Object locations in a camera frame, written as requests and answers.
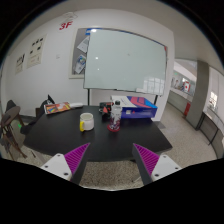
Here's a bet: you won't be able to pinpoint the large whiteboard on stand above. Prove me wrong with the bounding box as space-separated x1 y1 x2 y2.
84 29 167 96

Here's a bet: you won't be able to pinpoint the red 3F wall sign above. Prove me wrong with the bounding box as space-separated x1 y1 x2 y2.
59 21 73 31

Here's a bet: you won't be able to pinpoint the clear plastic water bottle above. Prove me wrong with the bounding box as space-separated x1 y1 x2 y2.
109 100 122 129

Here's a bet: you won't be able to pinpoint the wooden chair near round table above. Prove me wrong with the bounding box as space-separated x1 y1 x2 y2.
0 127 26 158

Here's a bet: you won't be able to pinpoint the white mug yellow handle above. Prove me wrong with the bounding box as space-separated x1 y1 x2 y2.
79 113 94 132

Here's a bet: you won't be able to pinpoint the white wall poster large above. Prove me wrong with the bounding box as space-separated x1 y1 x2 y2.
27 35 46 68

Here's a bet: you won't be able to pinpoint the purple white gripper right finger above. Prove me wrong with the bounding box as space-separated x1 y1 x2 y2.
132 143 181 182

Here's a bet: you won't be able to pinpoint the round brown side table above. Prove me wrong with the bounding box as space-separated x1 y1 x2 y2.
0 106 24 127

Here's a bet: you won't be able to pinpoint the red round coaster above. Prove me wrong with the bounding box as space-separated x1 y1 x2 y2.
107 125 120 132

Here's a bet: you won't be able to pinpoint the dark chair behind round table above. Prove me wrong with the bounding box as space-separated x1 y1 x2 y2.
5 100 16 112

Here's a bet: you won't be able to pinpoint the dark chair at table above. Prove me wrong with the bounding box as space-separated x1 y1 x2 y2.
20 95 54 135

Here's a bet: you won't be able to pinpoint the blue cardboard box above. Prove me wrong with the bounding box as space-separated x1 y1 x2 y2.
111 95 157 119

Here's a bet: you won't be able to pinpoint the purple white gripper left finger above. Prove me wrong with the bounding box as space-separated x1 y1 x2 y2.
41 143 90 182

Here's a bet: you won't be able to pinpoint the black items beside box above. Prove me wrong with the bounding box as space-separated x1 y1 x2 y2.
99 102 112 116

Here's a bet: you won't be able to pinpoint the white wall poster small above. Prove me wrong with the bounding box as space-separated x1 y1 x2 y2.
15 53 25 74

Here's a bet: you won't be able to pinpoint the grey notice board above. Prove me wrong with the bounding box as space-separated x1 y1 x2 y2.
69 28 90 79

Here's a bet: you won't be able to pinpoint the white flat object on table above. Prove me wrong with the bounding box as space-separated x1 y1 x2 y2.
70 103 83 108

